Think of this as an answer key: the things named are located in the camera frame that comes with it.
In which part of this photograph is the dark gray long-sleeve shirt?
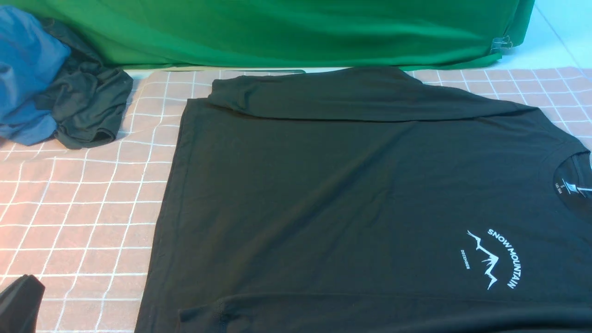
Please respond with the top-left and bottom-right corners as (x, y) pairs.
(135, 67), (592, 333)

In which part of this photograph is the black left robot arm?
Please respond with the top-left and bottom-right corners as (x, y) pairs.
(0, 274), (46, 333)

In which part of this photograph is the green backdrop cloth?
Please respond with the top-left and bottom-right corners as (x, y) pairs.
(1, 0), (535, 70)

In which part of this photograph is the dark gray crumpled garment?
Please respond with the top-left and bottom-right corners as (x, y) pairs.
(34, 18), (133, 149)

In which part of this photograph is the pink grid-pattern tablecloth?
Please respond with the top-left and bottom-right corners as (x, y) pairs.
(1, 68), (591, 333)

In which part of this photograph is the clear binder clip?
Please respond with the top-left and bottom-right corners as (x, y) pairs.
(490, 35), (513, 54)

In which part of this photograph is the blue crumpled garment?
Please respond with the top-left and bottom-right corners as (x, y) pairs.
(0, 6), (71, 146)

